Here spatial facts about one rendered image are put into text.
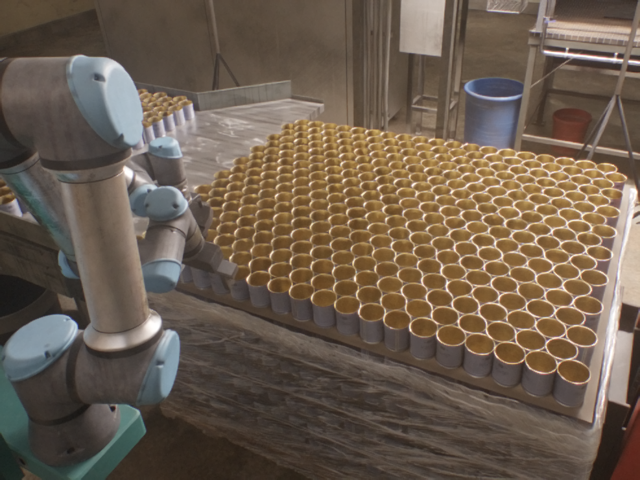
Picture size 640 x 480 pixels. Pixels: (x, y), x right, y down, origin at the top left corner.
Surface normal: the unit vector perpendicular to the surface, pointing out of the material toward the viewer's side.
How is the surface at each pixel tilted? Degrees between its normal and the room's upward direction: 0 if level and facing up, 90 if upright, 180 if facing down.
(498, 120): 92
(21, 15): 90
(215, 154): 0
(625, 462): 90
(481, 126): 93
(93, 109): 76
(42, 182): 103
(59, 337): 8
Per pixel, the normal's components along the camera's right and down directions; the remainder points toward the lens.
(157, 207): -0.05, -0.53
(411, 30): -0.46, 0.51
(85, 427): 0.70, 0.08
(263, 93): 0.30, 0.52
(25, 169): 0.58, 0.65
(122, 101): 0.99, -0.12
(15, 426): -0.03, -0.83
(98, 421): 0.89, -0.10
